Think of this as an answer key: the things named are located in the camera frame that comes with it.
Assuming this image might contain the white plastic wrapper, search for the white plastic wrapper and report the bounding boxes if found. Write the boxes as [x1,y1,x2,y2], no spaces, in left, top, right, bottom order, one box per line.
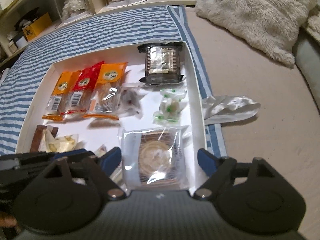
[202,95,261,125]

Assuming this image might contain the yellow storage box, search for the yellow storage box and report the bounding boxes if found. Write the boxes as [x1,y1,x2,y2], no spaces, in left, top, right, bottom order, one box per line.
[22,12,52,41]

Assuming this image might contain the small clear dark candy packet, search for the small clear dark candy packet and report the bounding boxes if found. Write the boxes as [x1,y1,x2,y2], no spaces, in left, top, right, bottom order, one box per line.
[119,83,143,119]

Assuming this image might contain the orange snack packet with sticks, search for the orange snack packet with sticks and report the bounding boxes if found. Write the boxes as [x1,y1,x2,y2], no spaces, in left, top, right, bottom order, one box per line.
[83,62,127,120]

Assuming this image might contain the black gold snack packet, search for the black gold snack packet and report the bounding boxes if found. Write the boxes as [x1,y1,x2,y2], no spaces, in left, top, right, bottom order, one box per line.
[137,42,183,86]

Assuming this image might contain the blue white striped blanket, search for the blue white striped blanket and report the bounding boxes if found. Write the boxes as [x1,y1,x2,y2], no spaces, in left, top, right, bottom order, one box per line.
[1,5,213,155]

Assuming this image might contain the orange snack packet with barcode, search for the orange snack packet with barcode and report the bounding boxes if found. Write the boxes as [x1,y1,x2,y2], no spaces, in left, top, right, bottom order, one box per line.
[42,70,81,121]

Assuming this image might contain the fluffy white pillow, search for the fluffy white pillow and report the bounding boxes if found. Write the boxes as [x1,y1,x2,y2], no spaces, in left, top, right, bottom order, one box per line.
[195,0,317,68]

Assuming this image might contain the clear white pastry packet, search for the clear white pastry packet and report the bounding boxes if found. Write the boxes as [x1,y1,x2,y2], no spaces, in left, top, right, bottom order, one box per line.
[119,126,189,191]

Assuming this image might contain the white doll display case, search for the white doll display case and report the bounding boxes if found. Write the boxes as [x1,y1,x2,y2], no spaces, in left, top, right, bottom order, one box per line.
[54,0,90,24]

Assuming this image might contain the clear green white candy packet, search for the clear green white candy packet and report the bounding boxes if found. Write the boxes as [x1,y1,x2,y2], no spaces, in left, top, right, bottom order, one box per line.
[153,88,187,126]

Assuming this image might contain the white cardboard box tray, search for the white cardboard box tray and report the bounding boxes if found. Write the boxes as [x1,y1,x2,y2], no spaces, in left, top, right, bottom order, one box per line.
[15,42,207,192]

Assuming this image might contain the cream yellow snack packet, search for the cream yellow snack packet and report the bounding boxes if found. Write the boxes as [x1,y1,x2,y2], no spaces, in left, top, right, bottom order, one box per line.
[38,129,79,153]

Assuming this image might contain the brown chocolate snack packet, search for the brown chocolate snack packet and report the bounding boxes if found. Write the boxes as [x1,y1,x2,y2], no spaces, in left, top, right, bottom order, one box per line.
[29,125,59,152]

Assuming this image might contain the small brown jar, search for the small brown jar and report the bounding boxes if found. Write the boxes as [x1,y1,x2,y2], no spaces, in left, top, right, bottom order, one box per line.
[8,40,18,54]

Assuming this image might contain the red snack packet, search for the red snack packet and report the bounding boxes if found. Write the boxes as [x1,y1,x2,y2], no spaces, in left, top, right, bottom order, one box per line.
[62,61,105,115]

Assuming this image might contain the white cylindrical cup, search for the white cylindrical cup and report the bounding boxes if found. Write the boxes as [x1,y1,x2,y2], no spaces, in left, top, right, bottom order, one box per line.
[15,35,28,49]

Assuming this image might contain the person right hand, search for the person right hand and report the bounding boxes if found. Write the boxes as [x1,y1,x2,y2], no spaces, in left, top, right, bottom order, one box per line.
[0,212,17,228]

